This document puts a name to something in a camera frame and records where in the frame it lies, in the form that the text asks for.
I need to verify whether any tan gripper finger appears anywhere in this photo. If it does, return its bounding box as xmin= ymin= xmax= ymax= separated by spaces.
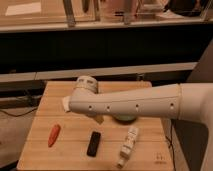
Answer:
xmin=93 ymin=115 xmax=104 ymax=124

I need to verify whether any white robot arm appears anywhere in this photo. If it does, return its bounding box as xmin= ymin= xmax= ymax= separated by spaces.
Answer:
xmin=69 ymin=76 xmax=213 ymax=171

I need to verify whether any green bowl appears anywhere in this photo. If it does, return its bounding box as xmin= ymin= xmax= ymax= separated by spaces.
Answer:
xmin=114 ymin=115 xmax=137 ymax=122

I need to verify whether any black rectangular remote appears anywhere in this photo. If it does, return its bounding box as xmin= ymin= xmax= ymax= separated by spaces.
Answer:
xmin=87 ymin=132 xmax=101 ymax=157

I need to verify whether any white plastic bottle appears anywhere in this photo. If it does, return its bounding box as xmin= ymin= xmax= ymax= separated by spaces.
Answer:
xmin=117 ymin=126 xmax=139 ymax=168

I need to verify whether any white sponge block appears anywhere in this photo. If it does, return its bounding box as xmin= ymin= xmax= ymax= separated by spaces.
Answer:
xmin=62 ymin=96 xmax=70 ymax=112

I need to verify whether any black cable on floor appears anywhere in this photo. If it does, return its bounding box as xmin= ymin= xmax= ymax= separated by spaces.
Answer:
xmin=0 ymin=107 xmax=38 ymax=118

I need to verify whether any black cable beside table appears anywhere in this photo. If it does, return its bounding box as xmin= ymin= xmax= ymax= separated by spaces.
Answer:
xmin=165 ymin=121 xmax=177 ymax=168

